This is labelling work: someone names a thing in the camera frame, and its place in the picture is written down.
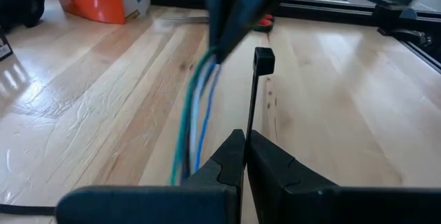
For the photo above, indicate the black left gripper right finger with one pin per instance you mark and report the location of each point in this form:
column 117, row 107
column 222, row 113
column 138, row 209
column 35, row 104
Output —
column 344, row 206

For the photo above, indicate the black zip tie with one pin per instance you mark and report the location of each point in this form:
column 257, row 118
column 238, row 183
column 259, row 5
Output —
column 27, row 209
column 263, row 62

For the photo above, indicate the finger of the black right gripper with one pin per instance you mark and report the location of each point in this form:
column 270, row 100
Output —
column 220, row 3
column 251, row 3

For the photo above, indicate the grey and black work glove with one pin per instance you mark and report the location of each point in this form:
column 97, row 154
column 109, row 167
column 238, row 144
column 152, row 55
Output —
column 24, row 0

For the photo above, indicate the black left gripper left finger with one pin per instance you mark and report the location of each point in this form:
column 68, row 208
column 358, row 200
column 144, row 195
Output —
column 155, row 206

